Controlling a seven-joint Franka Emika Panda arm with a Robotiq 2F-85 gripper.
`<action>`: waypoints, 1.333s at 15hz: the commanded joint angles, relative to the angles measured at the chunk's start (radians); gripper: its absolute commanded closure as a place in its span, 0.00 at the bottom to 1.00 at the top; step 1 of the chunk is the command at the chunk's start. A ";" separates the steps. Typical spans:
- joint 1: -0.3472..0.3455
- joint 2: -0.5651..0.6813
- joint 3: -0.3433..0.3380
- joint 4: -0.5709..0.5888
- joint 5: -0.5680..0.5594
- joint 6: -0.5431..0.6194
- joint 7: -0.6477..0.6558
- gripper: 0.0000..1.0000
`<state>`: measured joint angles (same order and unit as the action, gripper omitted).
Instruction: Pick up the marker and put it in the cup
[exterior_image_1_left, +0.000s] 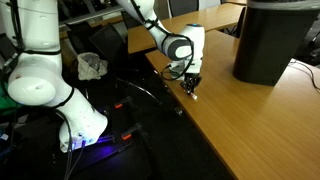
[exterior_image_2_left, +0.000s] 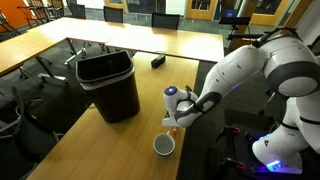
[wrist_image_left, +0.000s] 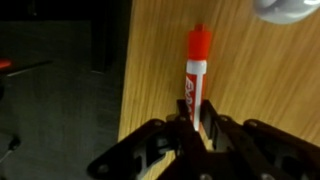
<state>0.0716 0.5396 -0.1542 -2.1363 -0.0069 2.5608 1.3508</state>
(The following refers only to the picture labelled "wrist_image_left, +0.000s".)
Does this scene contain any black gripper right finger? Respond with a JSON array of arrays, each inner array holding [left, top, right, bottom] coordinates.
[[200, 99, 320, 180]]

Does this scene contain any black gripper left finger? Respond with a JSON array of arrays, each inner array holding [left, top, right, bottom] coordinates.
[[87, 98, 210, 180]]

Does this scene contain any red and white Expo marker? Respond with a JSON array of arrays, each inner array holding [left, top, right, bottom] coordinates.
[[184, 23, 213, 132]]

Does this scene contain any white and green mug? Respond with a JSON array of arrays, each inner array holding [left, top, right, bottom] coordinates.
[[251, 0, 320, 25]]

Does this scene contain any orange-handled clamp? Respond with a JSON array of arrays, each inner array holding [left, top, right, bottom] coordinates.
[[0, 58, 54, 78]]

